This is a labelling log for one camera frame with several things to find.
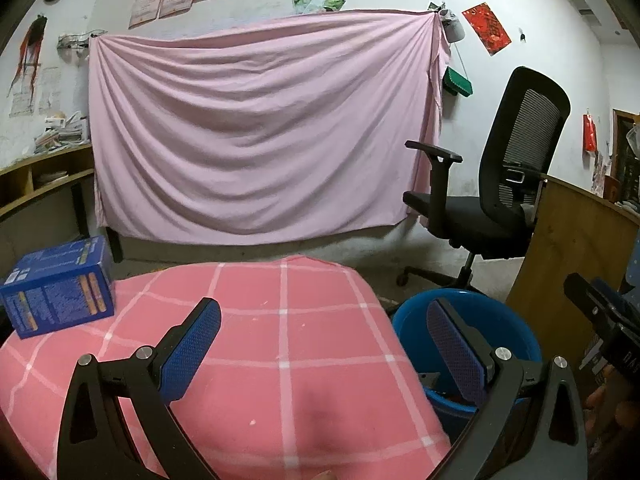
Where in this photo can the red black hanging ornament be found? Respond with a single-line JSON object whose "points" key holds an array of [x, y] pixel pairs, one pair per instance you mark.
{"points": [[30, 45]]}

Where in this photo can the stack of papers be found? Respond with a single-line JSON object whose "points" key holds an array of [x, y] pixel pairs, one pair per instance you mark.
{"points": [[62, 135]]}

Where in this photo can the pink plaid tablecloth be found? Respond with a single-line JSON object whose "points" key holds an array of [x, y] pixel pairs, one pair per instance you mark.
{"points": [[300, 360]]}

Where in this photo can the red hanging packet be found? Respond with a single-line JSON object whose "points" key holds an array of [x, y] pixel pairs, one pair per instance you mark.
{"points": [[590, 132]]}

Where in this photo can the red box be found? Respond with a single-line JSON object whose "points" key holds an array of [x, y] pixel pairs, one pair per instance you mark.
{"points": [[611, 187]]}

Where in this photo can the wooden wall shelf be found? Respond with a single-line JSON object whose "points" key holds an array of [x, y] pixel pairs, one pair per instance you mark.
{"points": [[50, 160]]}

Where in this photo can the black office chair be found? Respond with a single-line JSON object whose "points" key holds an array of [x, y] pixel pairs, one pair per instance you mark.
{"points": [[470, 220]]}

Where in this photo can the person's right hand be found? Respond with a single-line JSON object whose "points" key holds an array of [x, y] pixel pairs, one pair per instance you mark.
{"points": [[625, 410]]}

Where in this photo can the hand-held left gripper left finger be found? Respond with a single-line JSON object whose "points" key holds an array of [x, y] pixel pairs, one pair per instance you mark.
{"points": [[192, 345]]}

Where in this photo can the wooden door frame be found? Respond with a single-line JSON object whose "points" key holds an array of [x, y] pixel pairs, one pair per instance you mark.
{"points": [[620, 160]]}

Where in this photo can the blue cardboard box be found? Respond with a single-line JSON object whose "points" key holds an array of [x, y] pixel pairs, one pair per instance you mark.
{"points": [[55, 290]]}

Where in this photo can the wooden desk panel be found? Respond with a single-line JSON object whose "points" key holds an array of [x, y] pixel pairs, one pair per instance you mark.
{"points": [[565, 260]]}

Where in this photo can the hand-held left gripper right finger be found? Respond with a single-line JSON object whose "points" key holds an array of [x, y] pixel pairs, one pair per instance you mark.
{"points": [[457, 350]]}

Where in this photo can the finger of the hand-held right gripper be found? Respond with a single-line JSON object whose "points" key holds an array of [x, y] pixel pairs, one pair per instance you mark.
{"points": [[620, 302], [587, 302]]}

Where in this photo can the pink hanging sheet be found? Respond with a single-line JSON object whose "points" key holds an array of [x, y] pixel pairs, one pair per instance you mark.
{"points": [[250, 135]]}

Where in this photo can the white plastic bag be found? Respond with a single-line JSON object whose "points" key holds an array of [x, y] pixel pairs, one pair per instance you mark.
{"points": [[634, 140]]}

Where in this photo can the green hanging bag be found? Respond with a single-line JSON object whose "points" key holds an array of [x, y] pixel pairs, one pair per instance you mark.
{"points": [[457, 81]]}

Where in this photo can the red paper wall poster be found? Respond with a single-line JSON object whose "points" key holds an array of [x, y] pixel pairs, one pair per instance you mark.
{"points": [[486, 29]]}

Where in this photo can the blue plastic bucket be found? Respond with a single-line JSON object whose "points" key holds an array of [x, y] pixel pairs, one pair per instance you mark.
{"points": [[505, 325]]}

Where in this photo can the dark framed cabinet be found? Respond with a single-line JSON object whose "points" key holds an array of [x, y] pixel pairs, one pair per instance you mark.
{"points": [[30, 240]]}

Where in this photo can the paper wall calendar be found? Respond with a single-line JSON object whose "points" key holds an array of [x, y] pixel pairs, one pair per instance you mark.
{"points": [[47, 90]]}

